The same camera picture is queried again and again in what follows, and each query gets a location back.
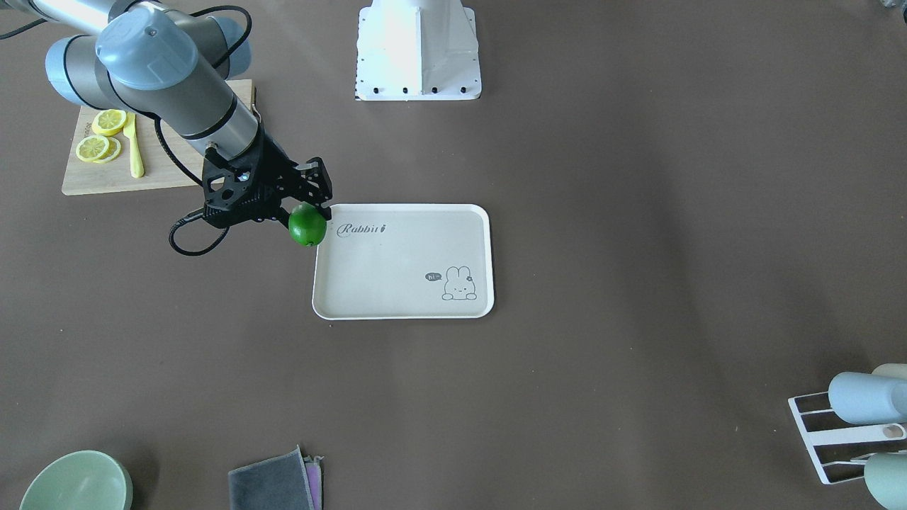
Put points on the lemon slice upper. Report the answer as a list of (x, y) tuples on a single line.
[(109, 122)]

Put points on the lemon slice hidden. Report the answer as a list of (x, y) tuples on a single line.
[(113, 152)]

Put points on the yellow plastic knife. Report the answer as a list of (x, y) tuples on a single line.
[(137, 166)]

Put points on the cream rabbit tray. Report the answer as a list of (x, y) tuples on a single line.
[(405, 261)]

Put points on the lemon slice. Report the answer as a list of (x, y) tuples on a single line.
[(109, 122), (93, 148)]

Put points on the green cup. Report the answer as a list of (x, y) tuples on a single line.
[(885, 478)]

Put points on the green bowl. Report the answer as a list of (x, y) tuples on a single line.
[(86, 479)]

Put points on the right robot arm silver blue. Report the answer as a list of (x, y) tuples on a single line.
[(149, 59)]

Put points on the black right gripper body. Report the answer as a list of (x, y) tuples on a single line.
[(278, 168)]

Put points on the white cup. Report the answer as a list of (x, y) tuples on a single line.
[(892, 370)]

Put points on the white wire cup rack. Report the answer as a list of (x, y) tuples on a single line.
[(837, 449)]

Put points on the green lime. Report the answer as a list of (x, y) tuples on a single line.
[(306, 225)]

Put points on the pink cloth under grey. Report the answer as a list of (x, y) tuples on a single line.
[(314, 476)]

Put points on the lemon slice lower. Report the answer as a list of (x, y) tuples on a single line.
[(93, 148)]

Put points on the wooden cutting board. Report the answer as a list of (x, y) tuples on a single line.
[(83, 177)]

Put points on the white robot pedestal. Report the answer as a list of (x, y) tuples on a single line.
[(417, 51)]

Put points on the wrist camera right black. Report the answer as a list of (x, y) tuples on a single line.
[(232, 193)]

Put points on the light blue cup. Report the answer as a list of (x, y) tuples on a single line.
[(864, 399)]

